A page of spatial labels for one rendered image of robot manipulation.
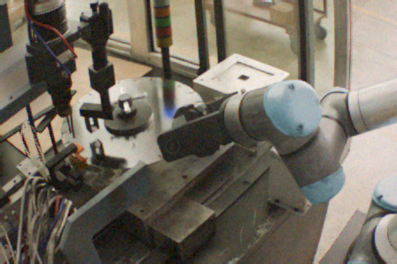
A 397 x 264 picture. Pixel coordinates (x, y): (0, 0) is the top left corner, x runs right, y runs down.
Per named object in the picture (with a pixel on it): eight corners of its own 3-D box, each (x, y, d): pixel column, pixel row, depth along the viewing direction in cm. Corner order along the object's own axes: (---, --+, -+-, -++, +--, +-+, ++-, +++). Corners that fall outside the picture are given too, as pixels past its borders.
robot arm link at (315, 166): (357, 156, 75) (329, 102, 72) (340, 201, 67) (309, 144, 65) (323, 169, 80) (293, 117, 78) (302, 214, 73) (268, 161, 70)
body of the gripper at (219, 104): (236, 135, 91) (276, 128, 80) (196, 156, 87) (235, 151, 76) (218, 94, 90) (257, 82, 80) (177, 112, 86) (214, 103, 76)
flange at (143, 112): (143, 135, 104) (141, 125, 103) (96, 130, 106) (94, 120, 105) (159, 104, 113) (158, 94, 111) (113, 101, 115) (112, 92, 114)
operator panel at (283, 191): (321, 138, 132) (324, 91, 123) (351, 151, 126) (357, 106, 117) (266, 200, 115) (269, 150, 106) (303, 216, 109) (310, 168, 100)
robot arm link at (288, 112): (307, 152, 64) (273, 98, 62) (260, 158, 73) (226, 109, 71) (334, 116, 67) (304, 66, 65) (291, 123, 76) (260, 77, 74)
